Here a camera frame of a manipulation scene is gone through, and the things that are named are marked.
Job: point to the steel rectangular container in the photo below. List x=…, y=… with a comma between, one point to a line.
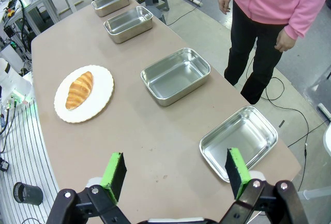
x=129, y=22
x=245, y=131
x=178, y=79

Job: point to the white black-striped mat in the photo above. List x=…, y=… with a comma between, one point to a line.
x=26, y=156

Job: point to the person's left forearm pink sleeve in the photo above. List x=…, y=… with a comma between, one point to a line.
x=307, y=17

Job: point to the black trousers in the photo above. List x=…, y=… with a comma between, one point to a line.
x=248, y=53

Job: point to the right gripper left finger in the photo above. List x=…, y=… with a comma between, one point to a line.
x=115, y=175

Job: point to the white scalloped plate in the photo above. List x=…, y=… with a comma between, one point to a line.
x=101, y=89

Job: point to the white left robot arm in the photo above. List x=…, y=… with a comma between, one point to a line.
x=10, y=79

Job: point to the black mesh cup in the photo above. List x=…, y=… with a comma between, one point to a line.
x=27, y=194

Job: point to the aluminium frame workbench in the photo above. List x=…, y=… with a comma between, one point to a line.
x=44, y=9

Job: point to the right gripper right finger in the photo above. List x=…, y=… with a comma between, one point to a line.
x=239, y=172

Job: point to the golden croissant bread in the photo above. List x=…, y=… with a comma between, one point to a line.
x=78, y=89

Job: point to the large white table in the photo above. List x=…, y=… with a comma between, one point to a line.
x=328, y=138

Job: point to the white floor block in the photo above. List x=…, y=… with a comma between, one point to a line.
x=306, y=195

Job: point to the person's right hand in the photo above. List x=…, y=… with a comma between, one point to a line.
x=224, y=2

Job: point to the white floor bar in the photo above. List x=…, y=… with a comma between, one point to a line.
x=324, y=110

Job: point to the wide-rimmed steel container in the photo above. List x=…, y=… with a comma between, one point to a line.
x=111, y=0

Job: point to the black tape strip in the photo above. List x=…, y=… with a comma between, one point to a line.
x=281, y=123

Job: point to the white control cabinet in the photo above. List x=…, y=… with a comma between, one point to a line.
x=9, y=58

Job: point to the person's left hand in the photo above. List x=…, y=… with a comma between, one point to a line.
x=284, y=41

